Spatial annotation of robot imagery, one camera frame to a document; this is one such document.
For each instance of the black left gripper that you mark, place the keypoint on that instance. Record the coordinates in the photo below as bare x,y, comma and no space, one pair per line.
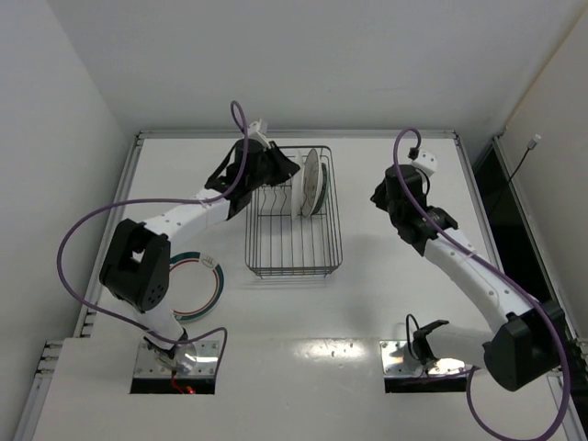
271,161

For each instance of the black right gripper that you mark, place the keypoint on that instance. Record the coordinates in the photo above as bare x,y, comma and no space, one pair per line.
381,197

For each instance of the green red rimmed plate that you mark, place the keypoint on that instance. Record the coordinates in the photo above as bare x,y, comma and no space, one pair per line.
297,187
196,283

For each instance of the white plate teal rim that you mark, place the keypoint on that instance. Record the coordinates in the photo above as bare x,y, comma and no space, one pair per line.
312,184

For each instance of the blue floral green plate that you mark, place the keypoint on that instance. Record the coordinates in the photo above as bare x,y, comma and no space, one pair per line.
323,192

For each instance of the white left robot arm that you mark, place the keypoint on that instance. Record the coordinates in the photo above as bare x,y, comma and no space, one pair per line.
136,269

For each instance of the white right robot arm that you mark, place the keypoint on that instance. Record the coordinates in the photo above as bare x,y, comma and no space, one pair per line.
521,344

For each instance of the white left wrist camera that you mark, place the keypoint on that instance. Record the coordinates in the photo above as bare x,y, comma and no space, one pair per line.
257,131

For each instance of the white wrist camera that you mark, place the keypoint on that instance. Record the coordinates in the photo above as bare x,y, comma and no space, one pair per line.
257,131
423,160

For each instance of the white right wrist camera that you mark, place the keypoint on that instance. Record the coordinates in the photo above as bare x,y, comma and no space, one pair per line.
423,160

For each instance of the grey wire dish rack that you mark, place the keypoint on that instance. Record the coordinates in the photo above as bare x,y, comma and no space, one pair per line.
276,245

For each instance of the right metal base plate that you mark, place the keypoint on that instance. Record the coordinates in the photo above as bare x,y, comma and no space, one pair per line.
397,363

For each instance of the metal base plate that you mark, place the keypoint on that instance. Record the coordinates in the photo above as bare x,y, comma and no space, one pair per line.
195,361
397,363

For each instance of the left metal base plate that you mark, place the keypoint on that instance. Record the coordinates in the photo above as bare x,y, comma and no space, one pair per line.
195,361

